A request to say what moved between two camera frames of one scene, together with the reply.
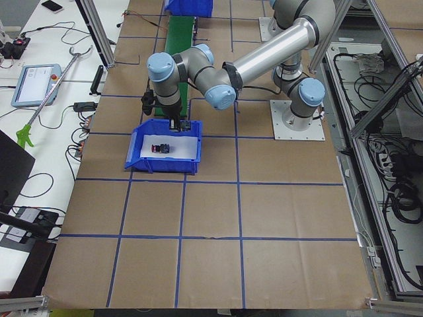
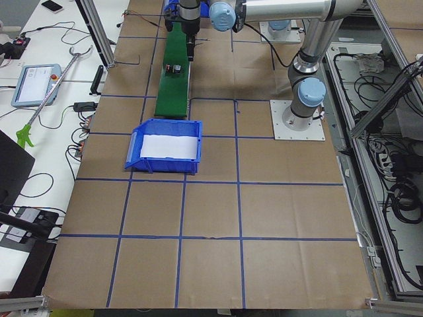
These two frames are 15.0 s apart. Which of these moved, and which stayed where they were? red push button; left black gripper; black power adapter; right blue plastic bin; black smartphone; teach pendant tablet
Moved: left black gripper; red push button
Stayed: right blue plastic bin; black smartphone; black power adapter; teach pendant tablet
